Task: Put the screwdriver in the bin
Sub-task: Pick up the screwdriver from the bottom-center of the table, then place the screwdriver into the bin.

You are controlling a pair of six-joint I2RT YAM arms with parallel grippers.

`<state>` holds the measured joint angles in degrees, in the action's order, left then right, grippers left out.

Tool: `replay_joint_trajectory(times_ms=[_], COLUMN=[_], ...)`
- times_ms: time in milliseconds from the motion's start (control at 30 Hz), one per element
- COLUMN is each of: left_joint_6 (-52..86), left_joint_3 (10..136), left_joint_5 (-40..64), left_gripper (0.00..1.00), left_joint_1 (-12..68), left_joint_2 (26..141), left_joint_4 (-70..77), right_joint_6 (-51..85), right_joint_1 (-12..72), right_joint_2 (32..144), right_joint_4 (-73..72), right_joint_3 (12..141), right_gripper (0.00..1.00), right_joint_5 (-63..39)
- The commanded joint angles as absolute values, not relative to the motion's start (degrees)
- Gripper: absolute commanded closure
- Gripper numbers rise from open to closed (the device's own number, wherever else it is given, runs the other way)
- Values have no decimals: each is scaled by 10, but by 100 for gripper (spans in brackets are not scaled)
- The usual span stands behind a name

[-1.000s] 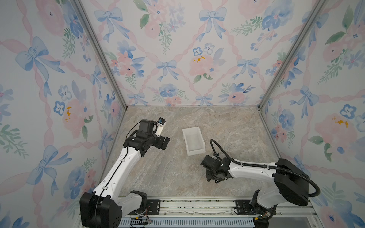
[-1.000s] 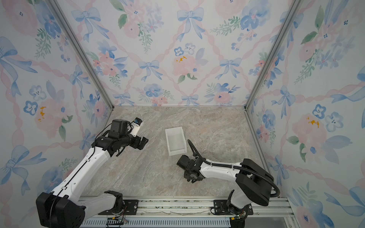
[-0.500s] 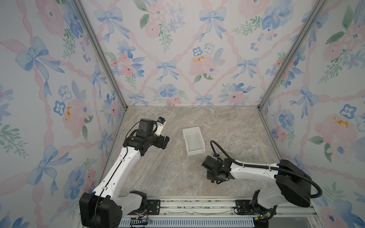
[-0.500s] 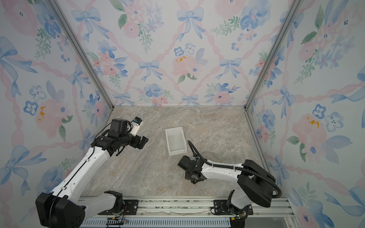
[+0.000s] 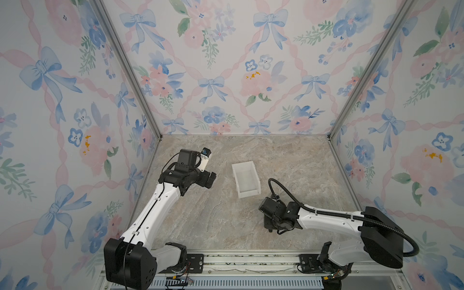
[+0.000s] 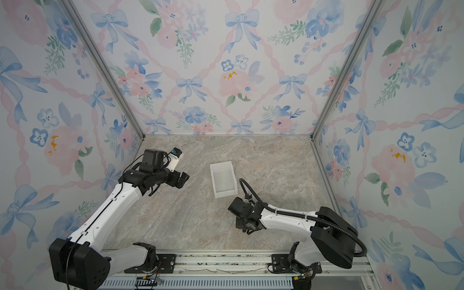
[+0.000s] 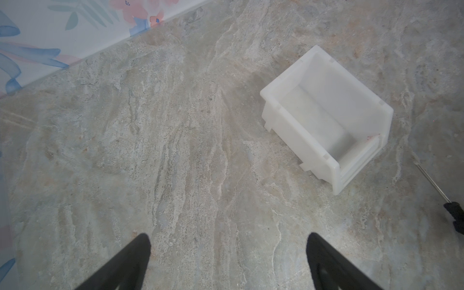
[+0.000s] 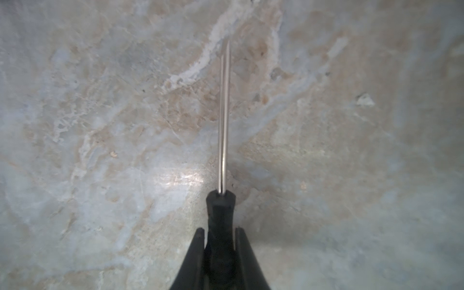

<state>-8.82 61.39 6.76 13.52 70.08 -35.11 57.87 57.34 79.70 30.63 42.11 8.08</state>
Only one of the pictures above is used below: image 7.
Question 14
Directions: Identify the white plastic bin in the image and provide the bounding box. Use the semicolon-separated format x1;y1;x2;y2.
261;46;393;195

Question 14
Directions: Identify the black handled screwdriver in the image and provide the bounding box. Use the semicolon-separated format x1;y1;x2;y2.
412;152;464;235

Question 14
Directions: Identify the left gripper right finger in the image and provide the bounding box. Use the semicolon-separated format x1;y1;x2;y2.
306;233;381;290

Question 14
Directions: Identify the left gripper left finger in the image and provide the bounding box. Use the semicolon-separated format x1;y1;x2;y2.
77;233;151;290

